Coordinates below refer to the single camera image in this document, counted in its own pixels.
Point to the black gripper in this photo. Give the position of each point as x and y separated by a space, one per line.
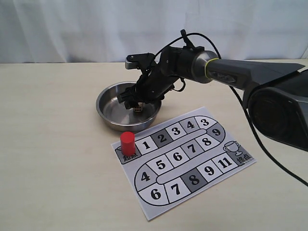
149 88

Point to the wooden die black pips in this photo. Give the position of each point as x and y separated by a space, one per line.
137 109

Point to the red cylinder game piece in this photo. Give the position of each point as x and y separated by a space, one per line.
127 143

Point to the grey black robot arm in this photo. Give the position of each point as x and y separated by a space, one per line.
274 94

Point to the stainless steel round dish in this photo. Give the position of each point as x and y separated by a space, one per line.
117 117

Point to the paper game board numbered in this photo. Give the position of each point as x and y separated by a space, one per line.
178 159

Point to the white curtain backdrop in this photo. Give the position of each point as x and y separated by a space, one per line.
64 31

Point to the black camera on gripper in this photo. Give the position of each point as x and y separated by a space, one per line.
142 61

